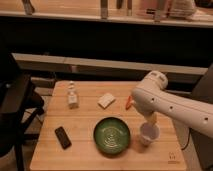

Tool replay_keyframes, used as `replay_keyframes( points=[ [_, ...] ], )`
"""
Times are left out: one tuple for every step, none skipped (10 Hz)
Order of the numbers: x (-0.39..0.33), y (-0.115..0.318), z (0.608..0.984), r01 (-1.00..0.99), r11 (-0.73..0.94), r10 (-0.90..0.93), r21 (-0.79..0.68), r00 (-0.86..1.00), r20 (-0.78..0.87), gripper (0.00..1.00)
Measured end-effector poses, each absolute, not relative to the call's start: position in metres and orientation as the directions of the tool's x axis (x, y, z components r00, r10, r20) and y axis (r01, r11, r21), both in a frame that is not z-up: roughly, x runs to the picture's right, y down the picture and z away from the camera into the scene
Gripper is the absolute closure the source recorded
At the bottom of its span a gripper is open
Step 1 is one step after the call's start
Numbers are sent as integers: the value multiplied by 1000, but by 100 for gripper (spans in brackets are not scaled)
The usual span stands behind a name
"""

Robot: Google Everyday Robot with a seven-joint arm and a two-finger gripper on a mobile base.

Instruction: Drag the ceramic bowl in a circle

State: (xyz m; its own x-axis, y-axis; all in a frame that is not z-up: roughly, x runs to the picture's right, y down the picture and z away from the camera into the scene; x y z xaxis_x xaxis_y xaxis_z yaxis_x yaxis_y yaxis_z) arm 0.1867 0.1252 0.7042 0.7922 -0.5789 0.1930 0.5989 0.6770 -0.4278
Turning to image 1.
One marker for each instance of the red chili pepper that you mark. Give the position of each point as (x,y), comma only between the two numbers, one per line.
(128,103)

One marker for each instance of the small clear glass bottle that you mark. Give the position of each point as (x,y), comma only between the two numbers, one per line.
(72,96)

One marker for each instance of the white paper cup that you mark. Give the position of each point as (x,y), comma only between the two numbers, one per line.
(148,133)

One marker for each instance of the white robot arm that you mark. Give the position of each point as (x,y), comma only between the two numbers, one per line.
(149,96)

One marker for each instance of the black chair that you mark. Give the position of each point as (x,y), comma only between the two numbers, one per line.
(19,105)

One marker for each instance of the white sponge block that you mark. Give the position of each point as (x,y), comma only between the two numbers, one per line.
(105,100)

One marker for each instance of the green ceramic bowl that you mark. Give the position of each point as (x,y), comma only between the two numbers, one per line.
(111,136)

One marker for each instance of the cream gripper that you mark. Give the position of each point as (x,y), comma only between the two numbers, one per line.
(151,119)

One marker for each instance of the black smartphone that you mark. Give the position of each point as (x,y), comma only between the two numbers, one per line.
(62,137)

